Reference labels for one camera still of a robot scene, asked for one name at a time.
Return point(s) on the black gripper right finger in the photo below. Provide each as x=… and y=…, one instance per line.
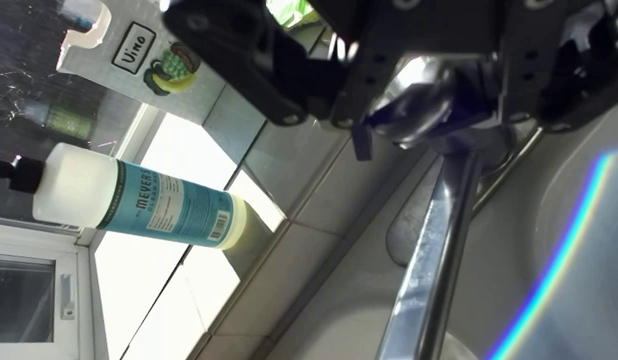
x=569, y=61

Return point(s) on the white window frame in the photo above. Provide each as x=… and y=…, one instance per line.
x=68, y=292

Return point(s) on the small blue label soap bottle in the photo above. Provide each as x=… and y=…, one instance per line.
x=160, y=210

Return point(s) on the white double basin sink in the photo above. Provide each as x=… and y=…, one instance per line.
x=520, y=267

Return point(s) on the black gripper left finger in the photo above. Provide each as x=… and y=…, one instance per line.
x=254, y=61

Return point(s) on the chrome kitchen faucet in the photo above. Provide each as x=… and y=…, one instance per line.
x=425, y=287

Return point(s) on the white sponge package card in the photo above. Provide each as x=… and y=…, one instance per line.
x=131, y=56

